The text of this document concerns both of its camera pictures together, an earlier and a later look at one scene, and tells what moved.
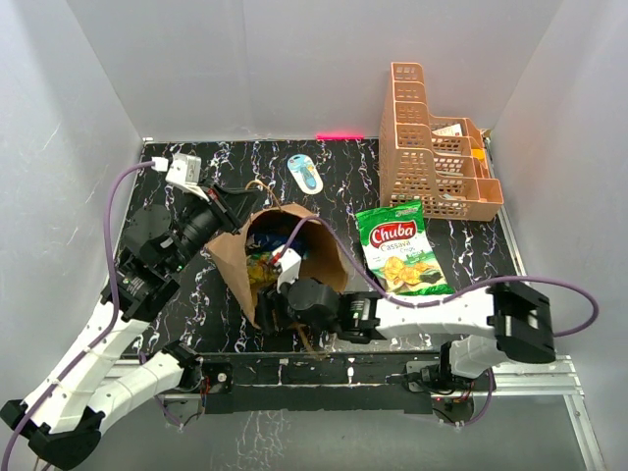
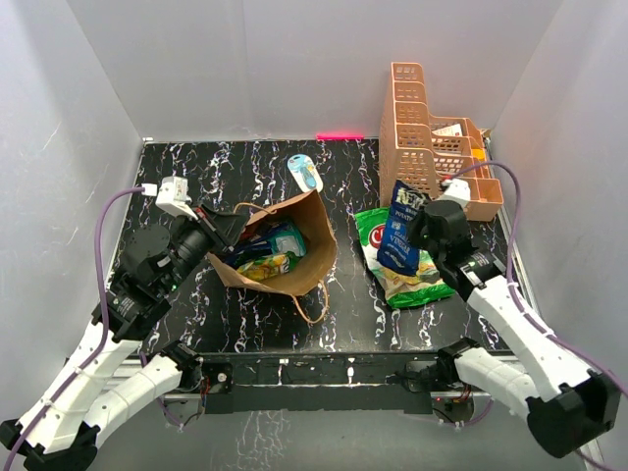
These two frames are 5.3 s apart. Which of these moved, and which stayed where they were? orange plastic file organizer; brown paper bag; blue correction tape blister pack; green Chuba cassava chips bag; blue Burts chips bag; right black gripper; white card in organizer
Moved: blue Burts chips bag; right black gripper; brown paper bag
Stayed: white card in organizer; blue correction tape blister pack; orange plastic file organizer; green Chuba cassava chips bag
